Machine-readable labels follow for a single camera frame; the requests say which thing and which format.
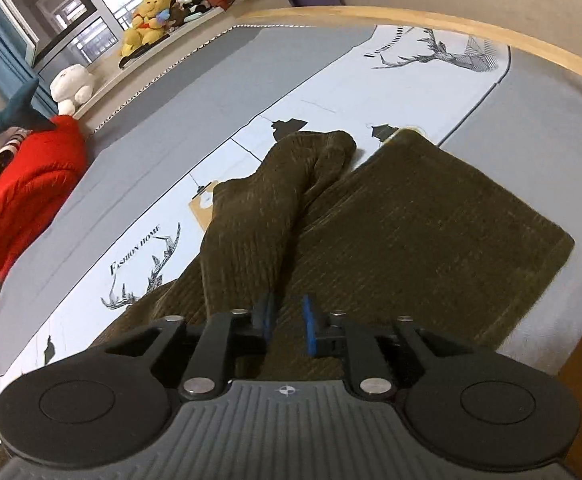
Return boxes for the window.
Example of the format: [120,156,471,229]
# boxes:
[0,0,141,73]

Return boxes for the yellow bear plush toy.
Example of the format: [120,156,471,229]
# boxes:
[120,0,173,58]

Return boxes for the printed grey white bedsheet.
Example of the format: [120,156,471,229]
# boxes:
[0,25,582,392]

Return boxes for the olive green corduroy pants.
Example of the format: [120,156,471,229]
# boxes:
[99,130,574,380]

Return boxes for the wooden bed frame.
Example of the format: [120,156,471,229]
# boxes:
[238,6,582,77]

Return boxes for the red folded blanket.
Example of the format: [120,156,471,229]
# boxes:
[0,115,87,281]

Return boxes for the blue shark plush toy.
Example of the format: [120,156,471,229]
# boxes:
[0,79,56,133]

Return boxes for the white round plush toy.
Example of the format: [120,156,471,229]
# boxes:
[50,64,94,116]

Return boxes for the blue curtain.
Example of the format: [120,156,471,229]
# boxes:
[0,0,60,118]

